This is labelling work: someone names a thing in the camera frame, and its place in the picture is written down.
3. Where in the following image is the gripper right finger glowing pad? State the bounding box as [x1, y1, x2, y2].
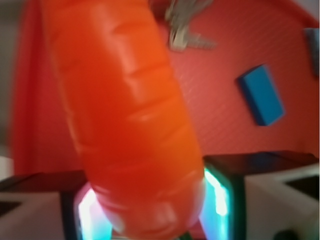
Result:
[199, 151, 320, 240]

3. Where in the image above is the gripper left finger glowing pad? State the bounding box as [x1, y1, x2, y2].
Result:
[0, 170, 112, 240]

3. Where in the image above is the orange toy carrot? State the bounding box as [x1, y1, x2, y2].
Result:
[40, 0, 205, 240]

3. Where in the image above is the blue rectangular block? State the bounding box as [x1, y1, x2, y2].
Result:
[237, 64, 285, 126]

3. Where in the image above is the red plastic tray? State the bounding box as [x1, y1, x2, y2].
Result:
[10, 0, 320, 175]

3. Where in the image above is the blue sponge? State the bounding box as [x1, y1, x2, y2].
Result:
[303, 27, 320, 77]

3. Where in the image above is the silver key bunch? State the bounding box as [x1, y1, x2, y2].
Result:
[164, 0, 216, 52]

